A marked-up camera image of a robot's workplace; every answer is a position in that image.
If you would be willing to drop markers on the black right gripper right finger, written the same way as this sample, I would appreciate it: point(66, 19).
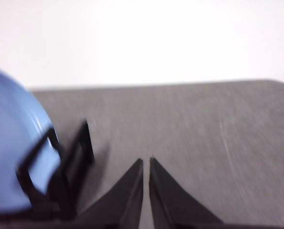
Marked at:
point(170, 205)

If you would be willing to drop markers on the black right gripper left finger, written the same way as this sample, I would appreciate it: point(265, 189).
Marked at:
point(122, 205)

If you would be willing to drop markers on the blue round plate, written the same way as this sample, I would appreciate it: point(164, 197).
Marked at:
point(8, 119)

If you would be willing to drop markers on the black plastic dish rack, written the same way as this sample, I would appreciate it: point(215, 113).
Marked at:
point(60, 181)

